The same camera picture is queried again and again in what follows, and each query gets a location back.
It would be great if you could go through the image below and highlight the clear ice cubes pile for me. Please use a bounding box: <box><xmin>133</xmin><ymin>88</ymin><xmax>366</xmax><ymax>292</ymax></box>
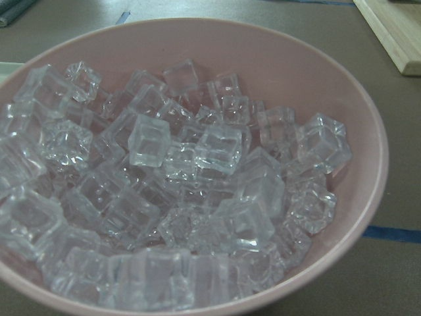
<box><xmin>1</xmin><ymin>60</ymin><xmax>352</xmax><ymax>311</ymax></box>

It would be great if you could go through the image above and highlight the grey folded cloth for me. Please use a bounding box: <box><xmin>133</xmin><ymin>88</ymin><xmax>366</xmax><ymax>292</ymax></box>
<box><xmin>1</xmin><ymin>0</ymin><xmax>36</xmax><ymax>28</ymax></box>

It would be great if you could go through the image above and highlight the pink bowl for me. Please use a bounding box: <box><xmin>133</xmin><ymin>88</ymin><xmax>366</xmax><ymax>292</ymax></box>
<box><xmin>1</xmin><ymin>18</ymin><xmax>389</xmax><ymax>315</ymax></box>

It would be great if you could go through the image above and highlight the wooden cutting board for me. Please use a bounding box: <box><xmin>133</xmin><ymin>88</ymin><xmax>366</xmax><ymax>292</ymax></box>
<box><xmin>354</xmin><ymin>1</ymin><xmax>420</xmax><ymax>76</ymax></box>

